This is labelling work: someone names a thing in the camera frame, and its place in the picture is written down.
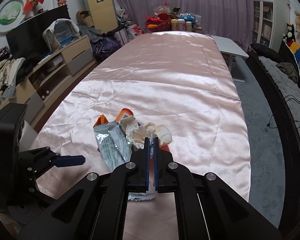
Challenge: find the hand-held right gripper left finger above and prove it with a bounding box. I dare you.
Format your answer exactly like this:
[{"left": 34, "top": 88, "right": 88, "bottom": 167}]
[{"left": 19, "top": 137, "right": 150, "bottom": 240}]

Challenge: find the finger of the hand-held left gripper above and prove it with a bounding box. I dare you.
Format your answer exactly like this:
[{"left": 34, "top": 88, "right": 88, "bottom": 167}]
[{"left": 44, "top": 155, "right": 86, "bottom": 168}]

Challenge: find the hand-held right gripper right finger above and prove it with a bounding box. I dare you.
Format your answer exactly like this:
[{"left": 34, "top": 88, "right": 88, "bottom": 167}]
[{"left": 153, "top": 137, "right": 283, "bottom": 240}]

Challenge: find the red white wrapper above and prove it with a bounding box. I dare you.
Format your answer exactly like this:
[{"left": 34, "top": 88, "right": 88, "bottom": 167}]
[{"left": 127, "top": 140, "right": 172, "bottom": 202}]

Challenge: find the stained tissue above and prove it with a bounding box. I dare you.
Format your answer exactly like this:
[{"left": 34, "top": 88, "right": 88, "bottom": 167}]
[{"left": 125, "top": 116, "right": 172, "bottom": 150}]

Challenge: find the silver foil wrapper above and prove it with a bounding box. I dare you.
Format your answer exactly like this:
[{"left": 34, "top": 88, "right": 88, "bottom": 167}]
[{"left": 93, "top": 114, "right": 133, "bottom": 172}]

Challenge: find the orange snack wrapper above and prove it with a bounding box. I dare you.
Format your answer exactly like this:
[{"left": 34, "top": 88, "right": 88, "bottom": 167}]
[{"left": 114, "top": 108, "right": 135, "bottom": 130}]

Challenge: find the pile of clothes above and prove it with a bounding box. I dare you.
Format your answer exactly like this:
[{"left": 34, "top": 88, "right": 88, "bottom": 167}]
[{"left": 0, "top": 46, "right": 43, "bottom": 110}]

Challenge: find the pink satin tablecloth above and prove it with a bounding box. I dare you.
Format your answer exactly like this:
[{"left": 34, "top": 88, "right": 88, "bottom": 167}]
[{"left": 30, "top": 31, "right": 252, "bottom": 240}]

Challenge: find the beige television cabinet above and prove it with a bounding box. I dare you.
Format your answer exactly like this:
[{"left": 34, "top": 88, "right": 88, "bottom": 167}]
[{"left": 0, "top": 35, "right": 97, "bottom": 130}]

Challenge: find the black television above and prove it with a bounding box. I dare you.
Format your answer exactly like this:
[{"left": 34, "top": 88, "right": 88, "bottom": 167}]
[{"left": 5, "top": 5, "right": 70, "bottom": 60}]

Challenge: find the grey rug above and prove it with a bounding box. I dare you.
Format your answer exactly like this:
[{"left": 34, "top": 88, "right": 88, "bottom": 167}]
[{"left": 234, "top": 60, "right": 300, "bottom": 228}]

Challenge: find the grey white towel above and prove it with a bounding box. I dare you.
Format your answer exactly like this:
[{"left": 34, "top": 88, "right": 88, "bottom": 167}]
[{"left": 42, "top": 19, "right": 80, "bottom": 52}]

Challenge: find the purple bag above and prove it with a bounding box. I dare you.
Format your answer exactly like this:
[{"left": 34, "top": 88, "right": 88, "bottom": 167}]
[{"left": 91, "top": 37, "right": 122, "bottom": 60}]

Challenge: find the blue bird cage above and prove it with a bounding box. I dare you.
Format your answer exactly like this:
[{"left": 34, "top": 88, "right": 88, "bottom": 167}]
[{"left": 54, "top": 21, "right": 73, "bottom": 43}]

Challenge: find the grey clothes heap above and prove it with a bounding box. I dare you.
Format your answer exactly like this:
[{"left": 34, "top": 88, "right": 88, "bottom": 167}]
[{"left": 77, "top": 25, "right": 103, "bottom": 43}]

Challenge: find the white striped bag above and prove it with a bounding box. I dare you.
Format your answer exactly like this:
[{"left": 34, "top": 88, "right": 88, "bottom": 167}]
[{"left": 114, "top": 30, "right": 129, "bottom": 47}]

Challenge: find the white red shopping bag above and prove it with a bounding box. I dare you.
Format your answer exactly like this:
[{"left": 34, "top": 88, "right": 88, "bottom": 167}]
[{"left": 126, "top": 25, "right": 144, "bottom": 40}]

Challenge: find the black sofa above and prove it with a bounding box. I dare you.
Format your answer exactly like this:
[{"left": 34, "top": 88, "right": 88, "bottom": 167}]
[{"left": 247, "top": 42, "right": 300, "bottom": 230}]

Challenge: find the red basket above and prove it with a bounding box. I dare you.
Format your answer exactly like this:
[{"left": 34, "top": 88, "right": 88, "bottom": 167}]
[{"left": 145, "top": 15, "right": 172, "bottom": 32}]

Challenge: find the sunflower with red flags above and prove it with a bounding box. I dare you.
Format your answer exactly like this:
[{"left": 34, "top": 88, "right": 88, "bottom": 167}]
[{"left": 24, "top": 0, "right": 47, "bottom": 14}]

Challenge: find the cardboard box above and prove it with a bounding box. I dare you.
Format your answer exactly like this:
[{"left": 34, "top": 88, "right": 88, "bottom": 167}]
[{"left": 76, "top": 10, "right": 94, "bottom": 28}]

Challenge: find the white folding table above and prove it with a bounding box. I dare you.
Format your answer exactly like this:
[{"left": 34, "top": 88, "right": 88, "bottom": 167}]
[{"left": 211, "top": 35, "right": 249, "bottom": 82}]

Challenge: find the clear storage box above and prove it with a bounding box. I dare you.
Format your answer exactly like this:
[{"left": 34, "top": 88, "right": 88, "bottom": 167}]
[{"left": 176, "top": 12, "right": 202, "bottom": 28}]

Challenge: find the cream standing air conditioner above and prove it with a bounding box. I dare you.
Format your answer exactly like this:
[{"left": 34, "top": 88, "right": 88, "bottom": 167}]
[{"left": 80, "top": 0, "right": 119, "bottom": 34}]

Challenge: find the clear snack bag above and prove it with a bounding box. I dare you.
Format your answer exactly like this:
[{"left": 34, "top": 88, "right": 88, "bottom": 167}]
[{"left": 154, "top": 2, "right": 172, "bottom": 18}]

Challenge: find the grey fur throw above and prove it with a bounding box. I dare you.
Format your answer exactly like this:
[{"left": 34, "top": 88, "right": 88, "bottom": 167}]
[{"left": 259, "top": 55, "right": 300, "bottom": 140}]

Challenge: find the black cushion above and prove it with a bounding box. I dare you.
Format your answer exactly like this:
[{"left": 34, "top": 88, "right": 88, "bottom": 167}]
[{"left": 250, "top": 43, "right": 282, "bottom": 59}]

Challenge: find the olive cloth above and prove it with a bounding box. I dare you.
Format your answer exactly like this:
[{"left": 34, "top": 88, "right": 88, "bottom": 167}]
[{"left": 276, "top": 62, "right": 300, "bottom": 83}]

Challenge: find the purple curtain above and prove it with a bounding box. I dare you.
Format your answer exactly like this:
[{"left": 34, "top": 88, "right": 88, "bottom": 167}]
[{"left": 107, "top": 0, "right": 255, "bottom": 50}]

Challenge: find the black cat plush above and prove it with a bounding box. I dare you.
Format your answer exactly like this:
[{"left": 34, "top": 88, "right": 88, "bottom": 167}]
[{"left": 283, "top": 23, "right": 296, "bottom": 44}]

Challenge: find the white glass bookcase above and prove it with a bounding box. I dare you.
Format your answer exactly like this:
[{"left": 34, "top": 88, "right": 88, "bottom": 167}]
[{"left": 251, "top": 0, "right": 275, "bottom": 45}]

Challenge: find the black cable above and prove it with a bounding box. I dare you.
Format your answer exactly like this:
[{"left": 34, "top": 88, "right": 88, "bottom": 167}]
[{"left": 267, "top": 95, "right": 300, "bottom": 129}]

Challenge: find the round green wall art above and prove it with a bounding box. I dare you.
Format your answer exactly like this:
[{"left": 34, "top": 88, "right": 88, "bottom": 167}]
[{"left": 0, "top": 0, "right": 25, "bottom": 34}]

